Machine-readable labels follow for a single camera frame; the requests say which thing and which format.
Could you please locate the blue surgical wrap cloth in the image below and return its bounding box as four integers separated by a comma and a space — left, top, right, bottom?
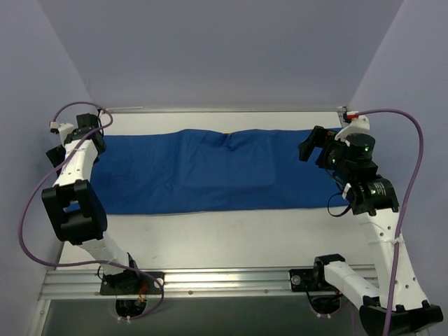
90, 129, 346, 215

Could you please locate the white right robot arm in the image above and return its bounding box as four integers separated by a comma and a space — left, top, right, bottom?
298, 115, 444, 335

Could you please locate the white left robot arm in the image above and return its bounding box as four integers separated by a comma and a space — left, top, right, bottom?
41, 113, 141, 293

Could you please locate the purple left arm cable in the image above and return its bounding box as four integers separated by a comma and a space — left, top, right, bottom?
17, 101, 165, 321

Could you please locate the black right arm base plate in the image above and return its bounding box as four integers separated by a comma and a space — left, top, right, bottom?
288, 268, 340, 293

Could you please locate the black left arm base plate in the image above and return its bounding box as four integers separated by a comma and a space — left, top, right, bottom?
99, 270, 162, 296

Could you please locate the aluminium front rail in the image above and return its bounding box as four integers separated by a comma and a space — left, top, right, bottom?
38, 264, 418, 301

